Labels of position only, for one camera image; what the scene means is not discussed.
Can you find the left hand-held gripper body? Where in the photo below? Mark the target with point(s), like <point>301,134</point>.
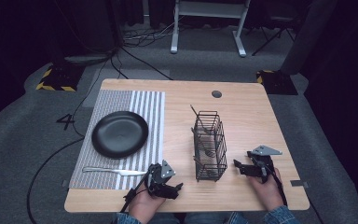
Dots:
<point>163,174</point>

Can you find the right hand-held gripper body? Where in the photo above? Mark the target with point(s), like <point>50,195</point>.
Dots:
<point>262,161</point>

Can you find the person's left hand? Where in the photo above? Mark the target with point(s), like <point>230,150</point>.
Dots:
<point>144,205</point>

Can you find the person's right hand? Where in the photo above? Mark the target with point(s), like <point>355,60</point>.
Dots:
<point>268,193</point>

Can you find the dark metal spoon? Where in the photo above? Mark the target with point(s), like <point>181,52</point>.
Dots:
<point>205,146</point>

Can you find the person's legs in jeans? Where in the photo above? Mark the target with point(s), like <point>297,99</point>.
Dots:
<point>205,218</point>

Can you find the grey tape piece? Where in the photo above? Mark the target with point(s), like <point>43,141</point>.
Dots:
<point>64,183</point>
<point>299,183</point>

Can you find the silver table knife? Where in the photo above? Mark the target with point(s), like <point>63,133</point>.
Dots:
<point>112,170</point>

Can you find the black round plate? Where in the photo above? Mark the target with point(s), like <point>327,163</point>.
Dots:
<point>120,134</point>

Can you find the dark metal utensil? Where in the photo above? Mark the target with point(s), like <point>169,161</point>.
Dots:
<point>197,115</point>

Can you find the black yellow striped stand base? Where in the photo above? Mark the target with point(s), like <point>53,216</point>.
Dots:
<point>60,79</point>
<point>276,81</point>

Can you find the grey striped placemat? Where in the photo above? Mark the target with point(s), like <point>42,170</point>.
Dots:
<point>105,102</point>

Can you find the black tripod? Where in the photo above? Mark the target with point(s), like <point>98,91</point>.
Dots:
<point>273,34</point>

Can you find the white desk frame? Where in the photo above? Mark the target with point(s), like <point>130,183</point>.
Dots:
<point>211,11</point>

